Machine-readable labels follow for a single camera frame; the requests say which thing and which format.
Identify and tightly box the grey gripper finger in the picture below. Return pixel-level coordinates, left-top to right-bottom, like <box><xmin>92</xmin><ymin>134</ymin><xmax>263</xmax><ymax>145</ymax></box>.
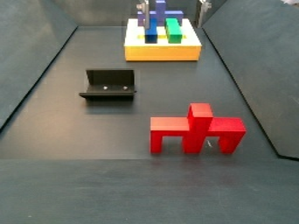
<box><xmin>136</xmin><ymin>0</ymin><xmax>150</xmax><ymax>30</ymax></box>
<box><xmin>198</xmin><ymin>0</ymin><xmax>211</xmax><ymax>27</ymax></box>

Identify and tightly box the red cross-shaped block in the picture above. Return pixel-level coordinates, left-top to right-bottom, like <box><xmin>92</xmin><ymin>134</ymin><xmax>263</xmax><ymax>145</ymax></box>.
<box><xmin>150</xmin><ymin>103</ymin><xmax>247</xmax><ymax>154</ymax></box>

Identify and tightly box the yellow wooden base board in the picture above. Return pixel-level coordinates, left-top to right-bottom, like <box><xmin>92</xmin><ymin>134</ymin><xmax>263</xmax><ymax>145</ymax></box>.
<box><xmin>124</xmin><ymin>18</ymin><xmax>202</xmax><ymax>61</ymax></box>

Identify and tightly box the purple cross-shaped block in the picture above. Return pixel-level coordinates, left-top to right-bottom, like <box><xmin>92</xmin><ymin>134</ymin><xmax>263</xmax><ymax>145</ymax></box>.
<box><xmin>138</xmin><ymin>0</ymin><xmax>183</xmax><ymax>26</ymax></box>

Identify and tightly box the blue rectangular block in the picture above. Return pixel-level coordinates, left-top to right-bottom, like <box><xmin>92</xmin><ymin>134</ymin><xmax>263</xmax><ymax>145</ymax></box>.
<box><xmin>144</xmin><ymin>18</ymin><xmax>158</xmax><ymax>44</ymax></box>

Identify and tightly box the green rectangular block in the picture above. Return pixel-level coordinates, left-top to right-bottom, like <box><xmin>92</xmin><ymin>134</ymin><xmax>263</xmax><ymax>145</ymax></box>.
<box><xmin>164</xmin><ymin>18</ymin><xmax>183</xmax><ymax>44</ymax></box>

